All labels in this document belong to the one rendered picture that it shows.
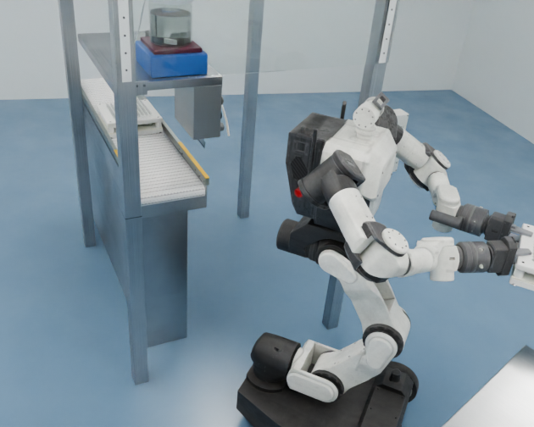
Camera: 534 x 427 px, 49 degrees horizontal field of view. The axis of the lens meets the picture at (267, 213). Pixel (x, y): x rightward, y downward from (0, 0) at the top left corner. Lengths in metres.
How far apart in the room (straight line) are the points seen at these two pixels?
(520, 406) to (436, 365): 1.37
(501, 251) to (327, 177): 0.53
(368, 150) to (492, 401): 0.74
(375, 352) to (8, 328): 1.76
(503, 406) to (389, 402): 0.93
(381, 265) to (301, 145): 0.50
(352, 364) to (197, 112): 1.07
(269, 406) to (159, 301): 0.69
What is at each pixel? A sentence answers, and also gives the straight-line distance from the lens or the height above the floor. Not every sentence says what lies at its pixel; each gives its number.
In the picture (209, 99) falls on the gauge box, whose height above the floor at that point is 1.24.
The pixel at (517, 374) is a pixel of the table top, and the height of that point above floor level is 0.89.
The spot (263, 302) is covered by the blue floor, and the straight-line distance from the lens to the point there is 3.08.
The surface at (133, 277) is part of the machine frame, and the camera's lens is 2.28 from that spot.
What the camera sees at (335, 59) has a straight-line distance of 2.19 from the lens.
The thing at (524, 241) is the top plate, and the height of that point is 1.08.
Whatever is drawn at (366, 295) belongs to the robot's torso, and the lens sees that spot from 1.99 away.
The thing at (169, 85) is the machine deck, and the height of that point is 1.31.
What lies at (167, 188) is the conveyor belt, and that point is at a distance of 2.24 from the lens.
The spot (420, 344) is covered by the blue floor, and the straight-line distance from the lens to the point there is 3.03.
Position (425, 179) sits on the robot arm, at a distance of 2.11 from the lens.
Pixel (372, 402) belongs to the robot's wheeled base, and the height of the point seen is 0.19.
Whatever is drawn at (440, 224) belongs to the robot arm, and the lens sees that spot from 1.92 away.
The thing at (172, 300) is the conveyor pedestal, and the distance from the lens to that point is 2.68.
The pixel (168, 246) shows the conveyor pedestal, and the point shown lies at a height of 0.55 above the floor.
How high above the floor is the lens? 1.98
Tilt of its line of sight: 31 degrees down
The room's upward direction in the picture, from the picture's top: 5 degrees clockwise
